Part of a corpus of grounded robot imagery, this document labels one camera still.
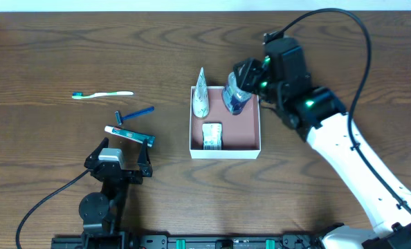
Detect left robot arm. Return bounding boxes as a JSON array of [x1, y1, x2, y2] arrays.
[[79, 138, 153, 249]]

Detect blue disposable razor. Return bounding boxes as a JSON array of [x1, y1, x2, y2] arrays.
[[115, 107, 154, 126]]

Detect white pink-lined cardboard box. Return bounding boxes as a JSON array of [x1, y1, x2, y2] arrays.
[[189, 86, 261, 160]]

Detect white cosmetic tube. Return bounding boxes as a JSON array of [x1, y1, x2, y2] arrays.
[[192, 68, 210, 118]]

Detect green white soap box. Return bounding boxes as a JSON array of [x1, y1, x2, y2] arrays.
[[202, 123, 223, 150]]

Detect white green toothbrush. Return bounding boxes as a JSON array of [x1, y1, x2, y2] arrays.
[[71, 91, 134, 100]]

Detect clear pump bottle blue liquid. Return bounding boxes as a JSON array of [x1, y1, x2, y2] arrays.
[[221, 72, 252, 116]]

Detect teal white toothpaste tube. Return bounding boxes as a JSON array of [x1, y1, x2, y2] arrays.
[[104, 126, 156, 147]]

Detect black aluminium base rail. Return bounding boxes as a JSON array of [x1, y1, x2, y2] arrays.
[[51, 232, 324, 249]]

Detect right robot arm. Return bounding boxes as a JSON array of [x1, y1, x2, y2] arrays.
[[233, 35, 411, 248]]

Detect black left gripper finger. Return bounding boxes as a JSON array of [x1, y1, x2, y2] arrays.
[[85, 138, 109, 163], [137, 139, 153, 175]]

